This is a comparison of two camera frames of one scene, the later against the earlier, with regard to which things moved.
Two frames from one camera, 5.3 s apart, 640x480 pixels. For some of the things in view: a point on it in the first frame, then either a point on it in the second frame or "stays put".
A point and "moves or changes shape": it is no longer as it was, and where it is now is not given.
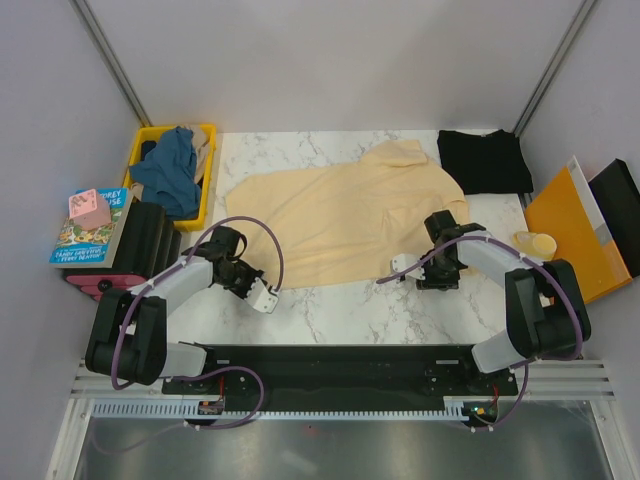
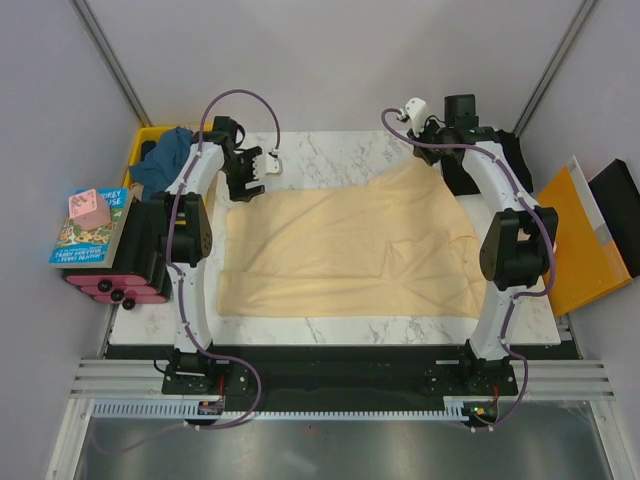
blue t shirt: x=169 y=175 stays put
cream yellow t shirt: x=343 y=224 moves or changes shape
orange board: x=558 y=213 stays put
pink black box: x=151 y=238 stays put
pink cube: x=90 y=209 stays put
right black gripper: x=431 y=283 to x=430 y=159
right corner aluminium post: x=553 y=67 stays put
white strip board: x=589 y=201 stays put
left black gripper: x=253 y=275 to x=238 y=191
